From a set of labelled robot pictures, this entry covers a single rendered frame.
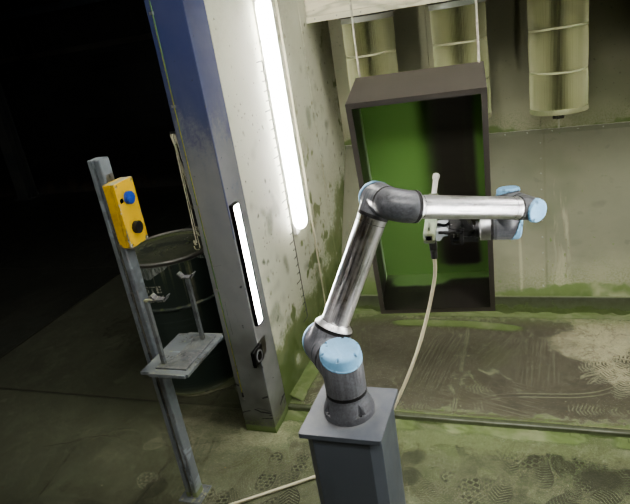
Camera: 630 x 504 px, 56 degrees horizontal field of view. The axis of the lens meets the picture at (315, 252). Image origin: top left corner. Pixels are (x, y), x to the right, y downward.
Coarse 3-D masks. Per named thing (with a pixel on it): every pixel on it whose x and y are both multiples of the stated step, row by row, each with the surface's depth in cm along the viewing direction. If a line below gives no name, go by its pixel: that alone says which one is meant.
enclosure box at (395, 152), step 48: (384, 96) 259; (432, 96) 251; (480, 96) 282; (384, 144) 305; (432, 144) 300; (480, 144) 296; (480, 192) 310; (384, 240) 339; (480, 240) 327; (384, 288) 340; (480, 288) 326
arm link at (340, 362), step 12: (324, 348) 212; (336, 348) 211; (348, 348) 210; (324, 360) 208; (336, 360) 206; (348, 360) 206; (360, 360) 209; (324, 372) 211; (336, 372) 206; (348, 372) 206; (360, 372) 210; (336, 384) 209; (348, 384) 208; (360, 384) 211; (336, 396) 211; (348, 396) 210
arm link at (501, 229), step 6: (492, 222) 240; (498, 222) 239; (504, 222) 237; (510, 222) 237; (516, 222) 237; (522, 222) 237; (492, 228) 239; (498, 228) 239; (504, 228) 238; (510, 228) 237; (516, 228) 237; (522, 228) 237; (492, 234) 240; (498, 234) 239; (504, 234) 239; (510, 234) 238; (516, 234) 238
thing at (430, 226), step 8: (432, 184) 268; (432, 192) 262; (424, 224) 243; (432, 224) 241; (424, 232) 238; (432, 232) 237; (424, 240) 239; (432, 240) 238; (432, 248) 253; (432, 256) 256
